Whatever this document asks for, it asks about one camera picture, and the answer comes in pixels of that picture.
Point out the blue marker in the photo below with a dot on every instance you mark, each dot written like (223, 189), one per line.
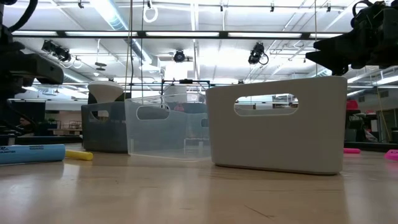
(31, 154)

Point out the silver air duct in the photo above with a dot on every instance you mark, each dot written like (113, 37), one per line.
(115, 20)

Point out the black frame beam with lights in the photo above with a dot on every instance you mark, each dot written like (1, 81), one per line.
(223, 34)

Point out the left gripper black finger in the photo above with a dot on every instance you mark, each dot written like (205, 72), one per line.
(46, 77)
(31, 60)

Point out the clear plastic bin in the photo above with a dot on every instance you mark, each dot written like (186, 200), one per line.
(168, 137)

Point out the light grey plastic bin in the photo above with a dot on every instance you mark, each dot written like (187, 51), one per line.
(280, 143)

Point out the pink marker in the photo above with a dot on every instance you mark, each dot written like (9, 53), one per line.
(392, 155)
(352, 151)

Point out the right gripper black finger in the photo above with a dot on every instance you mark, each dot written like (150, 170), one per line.
(339, 43)
(335, 60)

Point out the black rig-mounted camera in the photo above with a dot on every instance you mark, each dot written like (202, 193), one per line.
(57, 52)
(179, 56)
(256, 53)

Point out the dark grey translucent bin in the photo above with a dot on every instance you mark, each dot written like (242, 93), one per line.
(102, 137)

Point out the yellow marker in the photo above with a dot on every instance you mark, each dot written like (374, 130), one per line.
(79, 155)

